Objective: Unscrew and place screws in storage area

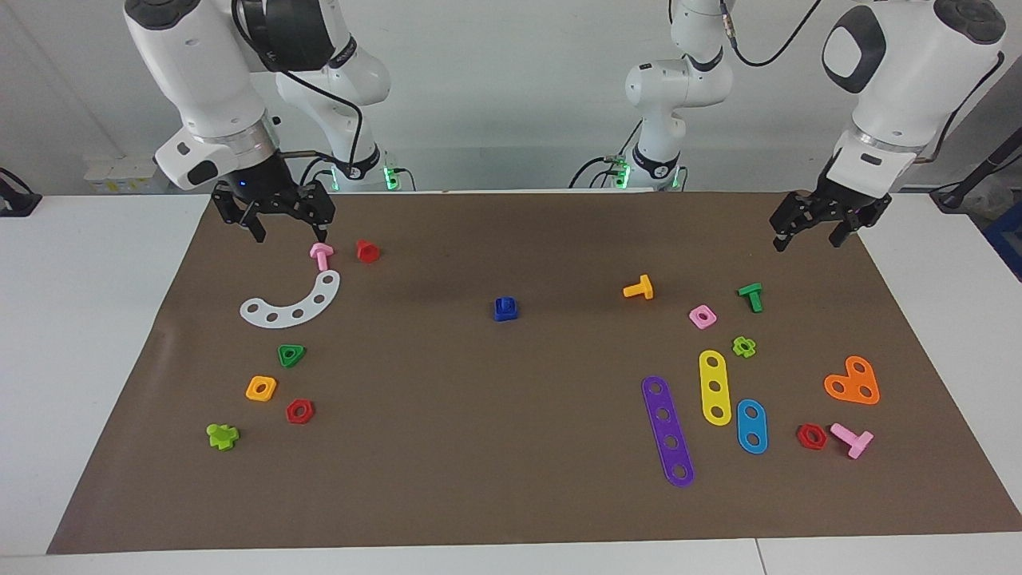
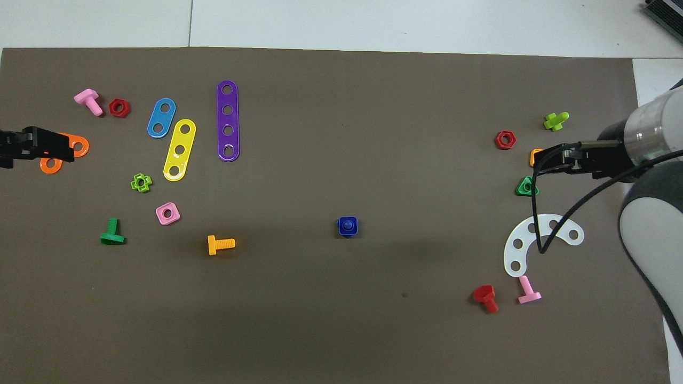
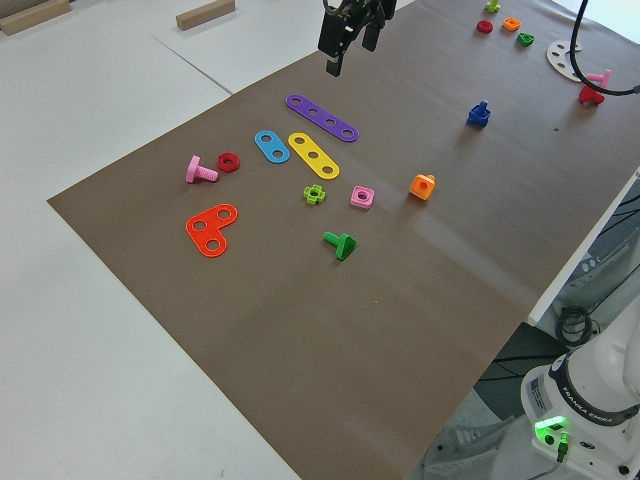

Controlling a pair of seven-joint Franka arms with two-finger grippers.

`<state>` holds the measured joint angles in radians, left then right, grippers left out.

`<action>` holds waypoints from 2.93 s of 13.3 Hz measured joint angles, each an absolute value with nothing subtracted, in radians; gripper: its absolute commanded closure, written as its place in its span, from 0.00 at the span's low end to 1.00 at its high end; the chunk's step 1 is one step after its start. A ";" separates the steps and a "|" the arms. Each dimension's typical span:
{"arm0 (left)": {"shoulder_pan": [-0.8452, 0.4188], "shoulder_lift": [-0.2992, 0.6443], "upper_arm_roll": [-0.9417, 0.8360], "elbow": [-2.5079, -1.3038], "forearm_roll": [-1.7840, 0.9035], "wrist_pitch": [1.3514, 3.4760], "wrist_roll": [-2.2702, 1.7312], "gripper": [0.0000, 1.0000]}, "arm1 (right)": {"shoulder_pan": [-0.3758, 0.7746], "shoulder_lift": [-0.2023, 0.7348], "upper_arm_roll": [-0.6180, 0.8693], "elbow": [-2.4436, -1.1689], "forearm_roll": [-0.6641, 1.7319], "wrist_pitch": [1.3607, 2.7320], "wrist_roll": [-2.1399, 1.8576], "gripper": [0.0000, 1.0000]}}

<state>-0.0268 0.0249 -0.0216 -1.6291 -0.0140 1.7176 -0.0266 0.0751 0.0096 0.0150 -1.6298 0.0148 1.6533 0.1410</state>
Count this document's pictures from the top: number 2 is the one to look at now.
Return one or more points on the pink plastic bolt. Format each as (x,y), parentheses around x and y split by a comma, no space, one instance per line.
(87,97)
(529,297)

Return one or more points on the light green plastic bolt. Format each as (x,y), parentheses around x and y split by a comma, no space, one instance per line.
(554,122)

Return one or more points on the orange square plastic nut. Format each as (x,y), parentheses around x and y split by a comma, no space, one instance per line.
(532,158)

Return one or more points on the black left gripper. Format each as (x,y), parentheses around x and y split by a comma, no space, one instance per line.
(13,146)

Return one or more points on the white curved five-hole plate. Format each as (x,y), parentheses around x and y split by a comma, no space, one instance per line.
(524,236)

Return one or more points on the orange angled three-hole plate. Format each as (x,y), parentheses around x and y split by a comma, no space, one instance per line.
(85,141)

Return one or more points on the brown table mat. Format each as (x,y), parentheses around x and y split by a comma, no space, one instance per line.
(341,133)

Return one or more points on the light green cross nut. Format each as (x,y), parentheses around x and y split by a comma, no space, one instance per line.
(135,184)

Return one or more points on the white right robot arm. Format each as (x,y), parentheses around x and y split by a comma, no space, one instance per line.
(651,224)

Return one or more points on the blue two-hole plate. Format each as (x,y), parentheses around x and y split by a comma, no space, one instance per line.
(161,118)

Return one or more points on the yellow three-hole plate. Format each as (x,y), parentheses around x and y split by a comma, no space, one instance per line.
(182,139)

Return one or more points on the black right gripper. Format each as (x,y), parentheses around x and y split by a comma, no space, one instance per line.
(608,162)

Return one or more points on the orange plastic bolt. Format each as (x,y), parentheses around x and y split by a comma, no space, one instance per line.
(212,245)

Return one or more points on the purple four-hole plate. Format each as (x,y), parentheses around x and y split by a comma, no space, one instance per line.
(228,120)

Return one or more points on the red hexagonal plastic nut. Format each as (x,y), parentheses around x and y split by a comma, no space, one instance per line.
(499,140)
(112,108)

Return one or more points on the pink square plastic nut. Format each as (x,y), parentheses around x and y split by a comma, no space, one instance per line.
(160,218)

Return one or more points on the red plastic bolt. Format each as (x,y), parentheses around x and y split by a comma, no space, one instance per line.
(484,293)

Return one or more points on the blue square plastic nut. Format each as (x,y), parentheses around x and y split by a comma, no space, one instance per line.
(341,221)

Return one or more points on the dark grey ribbed device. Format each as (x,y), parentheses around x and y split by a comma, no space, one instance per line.
(667,13)

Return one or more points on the green triangular plastic nut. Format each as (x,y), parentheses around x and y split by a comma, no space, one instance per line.
(520,190)

